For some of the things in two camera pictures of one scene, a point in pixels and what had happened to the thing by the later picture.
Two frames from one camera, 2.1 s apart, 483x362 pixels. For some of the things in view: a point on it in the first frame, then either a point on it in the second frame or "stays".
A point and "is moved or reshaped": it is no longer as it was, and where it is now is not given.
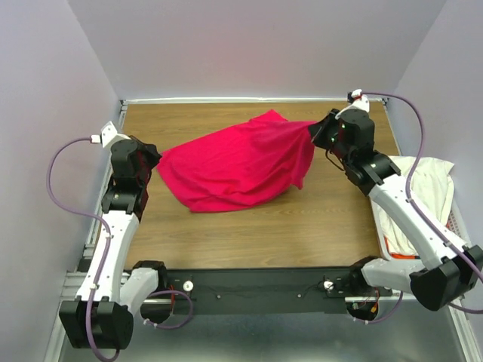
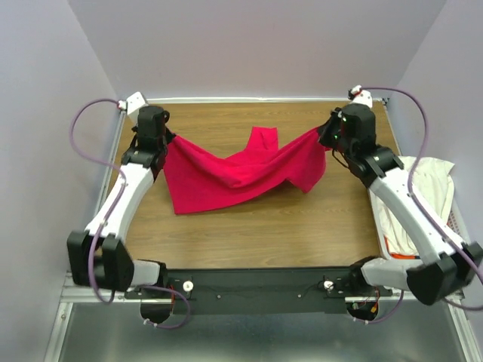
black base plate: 264,290 stays
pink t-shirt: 241,165 is moved or reshaped
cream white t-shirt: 430,184 stays
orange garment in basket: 402,256 stays
